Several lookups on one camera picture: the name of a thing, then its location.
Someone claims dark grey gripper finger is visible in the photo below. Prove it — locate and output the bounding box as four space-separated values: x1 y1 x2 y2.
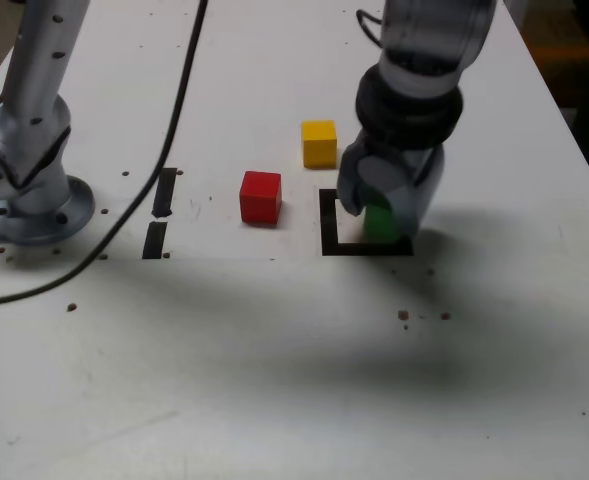
336 142 371 217

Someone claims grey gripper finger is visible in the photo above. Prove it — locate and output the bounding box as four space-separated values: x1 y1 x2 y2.
361 148 447 237

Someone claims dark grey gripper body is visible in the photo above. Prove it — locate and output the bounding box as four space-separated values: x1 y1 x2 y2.
351 130 446 187

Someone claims green cube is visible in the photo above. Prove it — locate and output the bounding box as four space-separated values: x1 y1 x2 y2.
362 192 405 241

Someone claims yellow cube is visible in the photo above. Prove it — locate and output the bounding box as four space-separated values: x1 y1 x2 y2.
301 119 338 169

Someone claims red cube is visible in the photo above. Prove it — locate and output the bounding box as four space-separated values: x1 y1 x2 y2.
238 170 283 225

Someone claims black tape square outline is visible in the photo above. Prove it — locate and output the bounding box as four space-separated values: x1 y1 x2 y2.
318 188 415 257

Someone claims black tape strip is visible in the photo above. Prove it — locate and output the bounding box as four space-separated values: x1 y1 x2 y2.
142 167 179 260

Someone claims short dark cable loop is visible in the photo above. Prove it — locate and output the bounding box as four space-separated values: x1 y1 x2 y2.
356 9 386 49

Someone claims long black cable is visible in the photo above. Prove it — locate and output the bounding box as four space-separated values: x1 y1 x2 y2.
0 0 210 309

